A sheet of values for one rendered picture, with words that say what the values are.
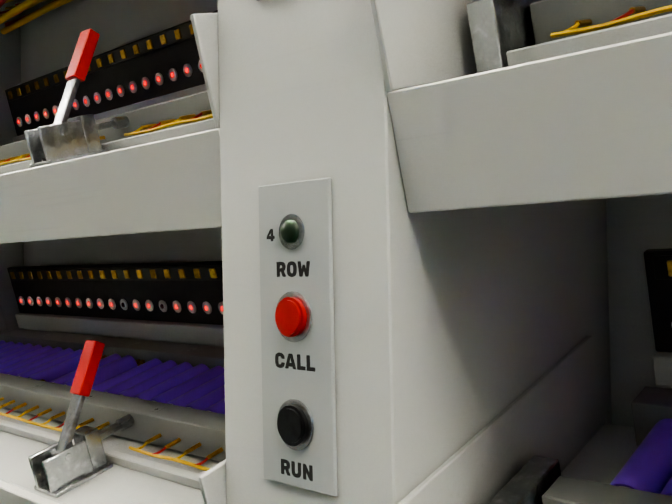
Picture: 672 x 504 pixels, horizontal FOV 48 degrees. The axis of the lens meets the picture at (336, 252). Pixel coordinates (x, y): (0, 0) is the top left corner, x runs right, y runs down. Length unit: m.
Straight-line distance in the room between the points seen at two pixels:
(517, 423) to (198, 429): 0.21
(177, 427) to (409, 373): 0.24
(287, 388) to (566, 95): 0.16
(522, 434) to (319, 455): 0.10
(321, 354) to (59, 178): 0.23
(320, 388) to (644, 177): 0.14
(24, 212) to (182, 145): 0.17
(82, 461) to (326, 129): 0.29
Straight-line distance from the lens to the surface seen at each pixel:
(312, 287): 0.29
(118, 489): 0.48
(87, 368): 0.50
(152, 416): 0.51
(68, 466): 0.50
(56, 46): 0.92
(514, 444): 0.35
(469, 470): 0.32
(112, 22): 0.82
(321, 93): 0.30
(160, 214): 0.39
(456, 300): 0.31
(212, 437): 0.46
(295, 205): 0.30
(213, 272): 0.60
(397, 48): 0.28
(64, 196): 0.46
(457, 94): 0.26
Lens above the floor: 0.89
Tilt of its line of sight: 1 degrees up
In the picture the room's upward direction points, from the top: 1 degrees counter-clockwise
